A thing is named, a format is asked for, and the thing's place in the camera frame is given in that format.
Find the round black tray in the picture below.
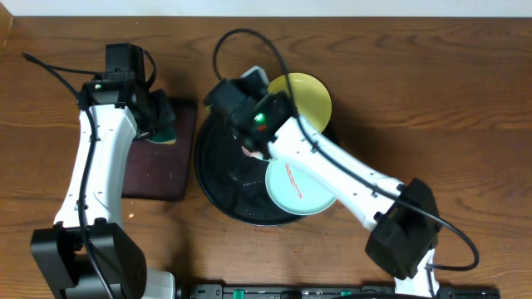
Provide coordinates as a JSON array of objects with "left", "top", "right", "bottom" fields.
[{"left": 195, "top": 116, "right": 304, "bottom": 226}]

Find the green and yellow sponge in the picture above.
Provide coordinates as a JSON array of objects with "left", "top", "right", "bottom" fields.
[{"left": 148, "top": 126, "right": 177, "bottom": 145}]

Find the yellow plate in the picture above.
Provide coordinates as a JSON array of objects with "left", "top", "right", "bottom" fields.
[{"left": 289, "top": 73, "right": 332, "bottom": 133}]

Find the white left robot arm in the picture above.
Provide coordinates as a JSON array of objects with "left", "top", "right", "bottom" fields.
[{"left": 31, "top": 43, "right": 180, "bottom": 298}]

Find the black rectangular tray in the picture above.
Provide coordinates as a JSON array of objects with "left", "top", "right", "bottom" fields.
[{"left": 121, "top": 97, "right": 198, "bottom": 202}]

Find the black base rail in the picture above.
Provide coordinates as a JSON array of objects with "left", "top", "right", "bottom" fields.
[{"left": 176, "top": 284, "right": 501, "bottom": 299}]

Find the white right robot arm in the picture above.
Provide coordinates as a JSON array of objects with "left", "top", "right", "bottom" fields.
[{"left": 205, "top": 66, "right": 440, "bottom": 297}]

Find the mint green plate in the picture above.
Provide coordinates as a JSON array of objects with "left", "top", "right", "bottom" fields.
[
  {"left": 265, "top": 160, "right": 336, "bottom": 216},
  {"left": 241, "top": 146, "right": 271, "bottom": 161}
]

